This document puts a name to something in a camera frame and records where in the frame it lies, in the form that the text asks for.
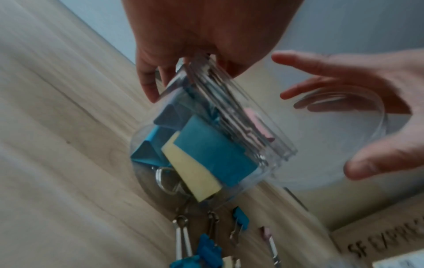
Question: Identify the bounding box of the white cardboard box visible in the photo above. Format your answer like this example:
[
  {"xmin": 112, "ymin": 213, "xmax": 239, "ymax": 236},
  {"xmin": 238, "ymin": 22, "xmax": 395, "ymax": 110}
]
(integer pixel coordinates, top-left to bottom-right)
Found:
[{"xmin": 59, "ymin": 0, "xmax": 140, "ymax": 64}]

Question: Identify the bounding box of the large clear plastic jar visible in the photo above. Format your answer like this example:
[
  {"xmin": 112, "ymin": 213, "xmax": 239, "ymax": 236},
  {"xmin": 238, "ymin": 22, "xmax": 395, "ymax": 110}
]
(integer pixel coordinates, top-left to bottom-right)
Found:
[{"xmin": 129, "ymin": 53, "xmax": 299, "ymax": 210}]

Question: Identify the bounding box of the large teal binder clip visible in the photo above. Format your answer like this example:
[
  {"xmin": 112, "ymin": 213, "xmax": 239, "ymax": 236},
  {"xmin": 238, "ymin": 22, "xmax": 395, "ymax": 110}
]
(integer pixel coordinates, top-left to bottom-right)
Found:
[
  {"xmin": 174, "ymin": 115, "xmax": 259, "ymax": 187},
  {"xmin": 130, "ymin": 125, "xmax": 170, "ymax": 167}
]

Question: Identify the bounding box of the large clear round lid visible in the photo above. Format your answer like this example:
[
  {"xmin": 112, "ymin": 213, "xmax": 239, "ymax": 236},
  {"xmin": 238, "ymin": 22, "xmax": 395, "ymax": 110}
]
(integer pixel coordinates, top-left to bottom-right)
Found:
[{"xmin": 265, "ymin": 84, "xmax": 389, "ymax": 192}]

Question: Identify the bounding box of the large blue binder clip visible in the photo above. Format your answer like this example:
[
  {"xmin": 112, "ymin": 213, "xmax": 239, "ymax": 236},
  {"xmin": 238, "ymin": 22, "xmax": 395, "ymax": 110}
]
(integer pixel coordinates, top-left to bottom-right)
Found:
[{"xmin": 154, "ymin": 104, "xmax": 186, "ymax": 129}]

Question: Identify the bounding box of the large yellow binder clip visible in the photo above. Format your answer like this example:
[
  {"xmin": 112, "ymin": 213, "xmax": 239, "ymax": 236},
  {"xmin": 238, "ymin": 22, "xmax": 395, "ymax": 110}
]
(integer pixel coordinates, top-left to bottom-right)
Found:
[{"xmin": 161, "ymin": 132, "xmax": 223, "ymax": 202}]

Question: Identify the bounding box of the person's left hand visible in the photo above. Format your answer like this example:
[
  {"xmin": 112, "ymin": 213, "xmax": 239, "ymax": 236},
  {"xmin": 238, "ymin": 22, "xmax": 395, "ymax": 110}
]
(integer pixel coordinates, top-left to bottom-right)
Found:
[{"xmin": 121, "ymin": 0, "xmax": 305, "ymax": 104}]

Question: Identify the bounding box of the large pink binder clip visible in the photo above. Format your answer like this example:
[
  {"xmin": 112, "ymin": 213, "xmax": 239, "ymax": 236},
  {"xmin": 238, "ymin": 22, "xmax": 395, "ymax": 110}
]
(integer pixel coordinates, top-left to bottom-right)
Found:
[{"xmin": 244, "ymin": 108, "xmax": 276, "ymax": 142}]

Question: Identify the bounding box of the grey and tan partition board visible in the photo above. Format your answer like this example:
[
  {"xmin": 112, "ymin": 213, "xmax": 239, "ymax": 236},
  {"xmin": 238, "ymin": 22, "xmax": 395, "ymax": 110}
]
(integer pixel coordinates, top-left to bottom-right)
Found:
[{"xmin": 231, "ymin": 0, "xmax": 424, "ymax": 231}]

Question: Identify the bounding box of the pile of colourful binder clips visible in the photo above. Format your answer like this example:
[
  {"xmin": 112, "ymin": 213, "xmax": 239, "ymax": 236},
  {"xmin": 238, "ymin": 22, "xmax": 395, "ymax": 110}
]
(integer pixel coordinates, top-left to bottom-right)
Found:
[{"xmin": 170, "ymin": 206, "xmax": 283, "ymax": 268}]

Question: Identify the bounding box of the person's right hand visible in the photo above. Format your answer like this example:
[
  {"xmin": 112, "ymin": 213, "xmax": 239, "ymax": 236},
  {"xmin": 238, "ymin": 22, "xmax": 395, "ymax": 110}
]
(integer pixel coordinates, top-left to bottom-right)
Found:
[{"xmin": 270, "ymin": 48, "xmax": 424, "ymax": 181}]

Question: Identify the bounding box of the brown shipping box black logo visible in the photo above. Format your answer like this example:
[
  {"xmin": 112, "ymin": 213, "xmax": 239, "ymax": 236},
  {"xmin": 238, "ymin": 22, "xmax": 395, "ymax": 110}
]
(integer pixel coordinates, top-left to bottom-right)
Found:
[{"xmin": 331, "ymin": 193, "xmax": 424, "ymax": 268}]

